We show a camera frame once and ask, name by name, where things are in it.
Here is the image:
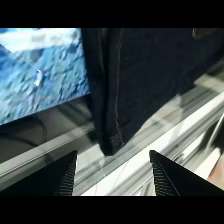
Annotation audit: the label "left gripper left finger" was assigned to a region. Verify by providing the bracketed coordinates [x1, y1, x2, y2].
[0, 149, 79, 197]

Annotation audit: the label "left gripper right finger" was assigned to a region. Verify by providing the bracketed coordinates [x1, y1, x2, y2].
[148, 149, 224, 197]

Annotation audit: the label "dark blue jeans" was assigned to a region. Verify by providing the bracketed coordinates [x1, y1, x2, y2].
[80, 27, 224, 157]

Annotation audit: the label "silver frame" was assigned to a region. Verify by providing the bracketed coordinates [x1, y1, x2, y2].
[0, 74, 224, 197]

